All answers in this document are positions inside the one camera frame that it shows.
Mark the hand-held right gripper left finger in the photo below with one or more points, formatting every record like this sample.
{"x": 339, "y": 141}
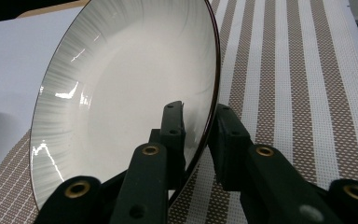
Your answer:
{"x": 172, "y": 137}

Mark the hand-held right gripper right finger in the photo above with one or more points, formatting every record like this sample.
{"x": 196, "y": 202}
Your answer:
{"x": 230, "y": 146}

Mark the white plate with dark rim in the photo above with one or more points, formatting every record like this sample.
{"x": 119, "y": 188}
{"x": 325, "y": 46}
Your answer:
{"x": 124, "y": 102}

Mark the brown and white striped placemat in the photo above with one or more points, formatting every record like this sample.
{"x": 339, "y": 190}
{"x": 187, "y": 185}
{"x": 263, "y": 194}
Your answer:
{"x": 292, "y": 93}

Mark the white board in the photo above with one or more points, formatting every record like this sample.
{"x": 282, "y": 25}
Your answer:
{"x": 9, "y": 77}

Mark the wooden table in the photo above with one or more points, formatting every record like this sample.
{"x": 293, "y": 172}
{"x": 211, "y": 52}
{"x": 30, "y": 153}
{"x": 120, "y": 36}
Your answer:
{"x": 52, "y": 9}

